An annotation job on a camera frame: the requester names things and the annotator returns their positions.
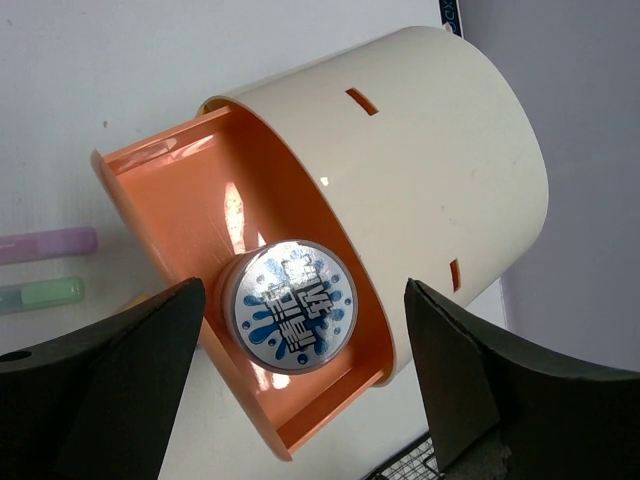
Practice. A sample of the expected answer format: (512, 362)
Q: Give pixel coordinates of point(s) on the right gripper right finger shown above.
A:
(501, 407)

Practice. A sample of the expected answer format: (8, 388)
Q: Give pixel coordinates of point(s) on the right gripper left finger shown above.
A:
(101, 401)

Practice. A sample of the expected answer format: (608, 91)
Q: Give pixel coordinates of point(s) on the orange highlighter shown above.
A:
(134, 302)

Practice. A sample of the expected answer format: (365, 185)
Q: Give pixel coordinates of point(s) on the round blue slime jar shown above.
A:
(290, 306)

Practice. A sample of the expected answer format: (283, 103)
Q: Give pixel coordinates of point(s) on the round cream drawer organizer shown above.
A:
(407, 157)

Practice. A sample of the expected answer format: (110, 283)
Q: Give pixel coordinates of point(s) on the green highlighter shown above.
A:
(17, 298)

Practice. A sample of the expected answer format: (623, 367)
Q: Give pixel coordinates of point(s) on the purple highlighter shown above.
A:
(48, 244)

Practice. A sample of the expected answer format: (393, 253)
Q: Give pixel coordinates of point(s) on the black wire mesh rack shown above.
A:
(415, 461)

